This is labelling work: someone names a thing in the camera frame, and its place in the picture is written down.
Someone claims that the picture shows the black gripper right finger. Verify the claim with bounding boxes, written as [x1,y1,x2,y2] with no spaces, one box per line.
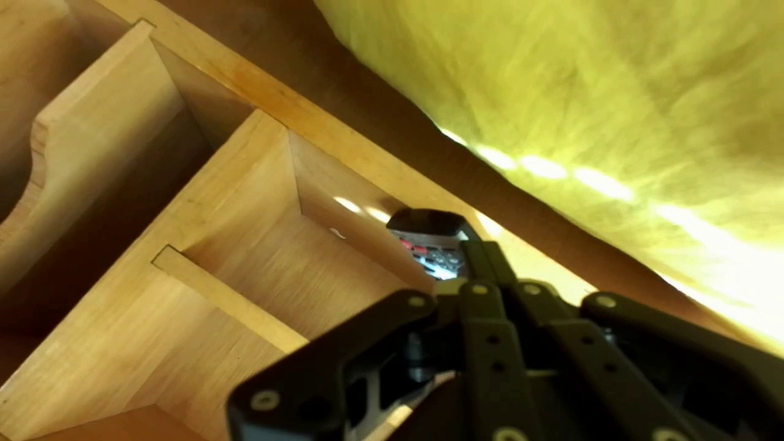
[465,242,784,441]

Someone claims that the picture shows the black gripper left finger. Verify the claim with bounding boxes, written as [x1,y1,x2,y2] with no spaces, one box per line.
[229,281,539,441]

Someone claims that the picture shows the grey remote controller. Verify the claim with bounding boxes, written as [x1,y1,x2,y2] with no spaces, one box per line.
[387,207,476,281]

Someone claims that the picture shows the yellow pillow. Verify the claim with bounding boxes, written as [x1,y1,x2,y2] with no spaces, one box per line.
[314,0,784,350]

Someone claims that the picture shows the wooden desk hutch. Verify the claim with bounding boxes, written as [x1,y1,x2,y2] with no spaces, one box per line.
[0,0,461,441]

